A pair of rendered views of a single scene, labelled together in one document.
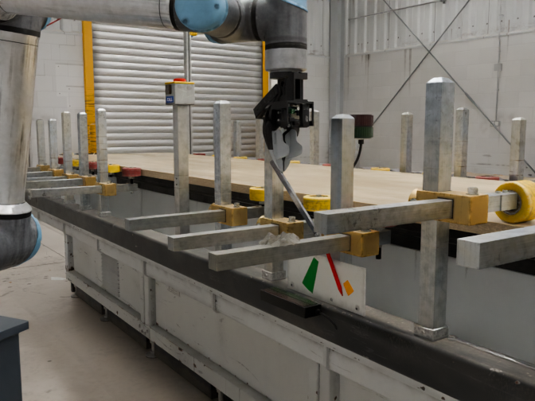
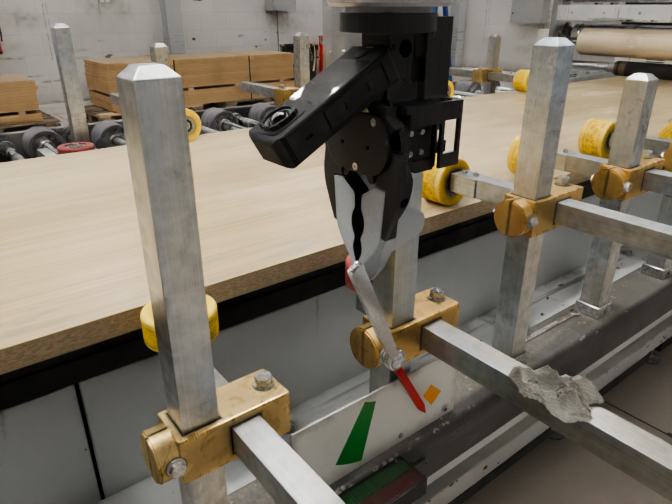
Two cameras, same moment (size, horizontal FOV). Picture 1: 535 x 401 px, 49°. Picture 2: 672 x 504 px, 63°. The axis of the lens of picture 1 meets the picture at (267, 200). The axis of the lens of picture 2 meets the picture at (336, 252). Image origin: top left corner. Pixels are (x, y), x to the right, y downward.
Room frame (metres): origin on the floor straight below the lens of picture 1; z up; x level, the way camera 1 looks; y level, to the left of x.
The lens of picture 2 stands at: (1.34, 0.39, 1.20)
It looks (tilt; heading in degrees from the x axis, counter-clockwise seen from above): 24 degrees down; 267
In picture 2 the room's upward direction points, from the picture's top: straight up
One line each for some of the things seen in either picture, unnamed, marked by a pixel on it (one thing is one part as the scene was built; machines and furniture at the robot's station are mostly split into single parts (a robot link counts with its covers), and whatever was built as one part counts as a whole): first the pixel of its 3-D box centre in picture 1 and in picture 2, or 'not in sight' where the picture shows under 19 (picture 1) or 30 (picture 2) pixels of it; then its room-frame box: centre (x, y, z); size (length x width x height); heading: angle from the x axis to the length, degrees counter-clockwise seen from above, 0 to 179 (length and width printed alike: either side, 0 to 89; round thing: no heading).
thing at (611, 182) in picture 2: not in sight; (626, 177); (0.82, -0.46, 0.95); 0.14 x 0.06 x 0.05; 35
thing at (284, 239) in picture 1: (282, 237); (557, 381); (1.10, -0.03, 0.87); 0.09 x 0.07 x 0.02; 125
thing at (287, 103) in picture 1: (288, 101); (392, 96); (1.27, -0.04, 1.14); 0.09 x 0.08 x 0.12; 35
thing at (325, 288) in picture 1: (322, 278); (384, 420); (1.25, -0.12, 0.75); 0.26 x 0.01 x 0.10; 35
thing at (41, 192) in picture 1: (86, 190); not in sight; (2.39, 0.75, 0.82); 0.44 x 0.03 x 0.04; 125
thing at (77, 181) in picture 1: (68, 183); not in sight; (2.60, 0.89, 0.83); 0.44 x 0.03 x 0.04; 125
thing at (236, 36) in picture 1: (233, 20); not in sight; (1.30, 0.07, 1.31); 0.12 x 0.12 x 0.09; 72
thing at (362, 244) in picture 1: (349, 239); (403, 328); (1.23, -0.17, 0.85); 0.14 x 0.06 x 0.05; 35
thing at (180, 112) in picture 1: (181, 176); not in sight; (1.87, 0.28, 0.93); 0.05 x 0.05 x 0.45; 35
